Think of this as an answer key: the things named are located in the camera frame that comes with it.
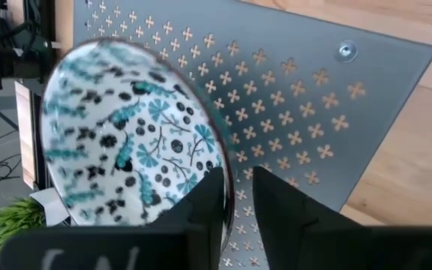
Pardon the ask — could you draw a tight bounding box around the green plant in white pot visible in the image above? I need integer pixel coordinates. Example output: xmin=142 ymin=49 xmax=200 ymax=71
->
xmin=0 ymin=187 xmax=71 ymax=258

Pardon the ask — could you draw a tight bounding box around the teal floral mini bowl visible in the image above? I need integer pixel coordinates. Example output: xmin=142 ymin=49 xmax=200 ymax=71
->
xmin=38 ymin=37 xmax=236 ymax=256

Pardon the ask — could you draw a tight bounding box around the black aluminium rig frame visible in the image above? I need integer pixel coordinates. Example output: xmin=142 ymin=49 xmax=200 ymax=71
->
xmin=31 ymin=85 xmax=58 ymax=192

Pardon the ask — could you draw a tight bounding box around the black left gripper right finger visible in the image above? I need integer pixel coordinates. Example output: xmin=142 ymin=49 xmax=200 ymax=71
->
xmin=252 ymin=166 xmax=432 ymax=270

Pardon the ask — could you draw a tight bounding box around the grey perforated metal riser shelf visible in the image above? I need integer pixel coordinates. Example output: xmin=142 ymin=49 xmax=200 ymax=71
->
xmin=72 ymin=0 xmax=432 ymax=270

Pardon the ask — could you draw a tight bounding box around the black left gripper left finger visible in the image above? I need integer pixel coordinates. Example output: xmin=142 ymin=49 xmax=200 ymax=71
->
xmin=0 ymin=166 xmax=227 ymax=270

